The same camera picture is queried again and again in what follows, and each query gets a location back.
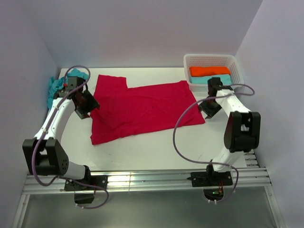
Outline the crimson red t shirt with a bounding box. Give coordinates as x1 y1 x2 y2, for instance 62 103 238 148
91 75 196 145

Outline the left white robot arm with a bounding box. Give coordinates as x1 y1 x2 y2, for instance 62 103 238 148
22 76 100 190

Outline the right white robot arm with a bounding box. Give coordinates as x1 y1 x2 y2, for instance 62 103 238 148
199 77 261 185

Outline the rolled teal t shirt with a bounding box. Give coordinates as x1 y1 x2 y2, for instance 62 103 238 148
190 74 232 85

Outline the crumpled teal t shirt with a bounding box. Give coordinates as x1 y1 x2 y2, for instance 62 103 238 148
47 68 88 110

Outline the rolled orange t shirt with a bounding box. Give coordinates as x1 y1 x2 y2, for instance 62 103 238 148
189 66 231 77

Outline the white perforated plastic basket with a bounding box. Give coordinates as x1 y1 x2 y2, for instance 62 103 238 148
183 54 244 92

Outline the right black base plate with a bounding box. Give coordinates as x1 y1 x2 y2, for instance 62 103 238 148
187 171 233 187

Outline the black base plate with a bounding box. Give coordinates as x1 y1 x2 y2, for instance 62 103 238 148
187 171 233 187
64 175 108 191

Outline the aluminium mounting rail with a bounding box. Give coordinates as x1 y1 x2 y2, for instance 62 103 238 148
22 152 272 195

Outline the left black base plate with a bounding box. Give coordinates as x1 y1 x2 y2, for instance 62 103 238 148
64 175 108 191

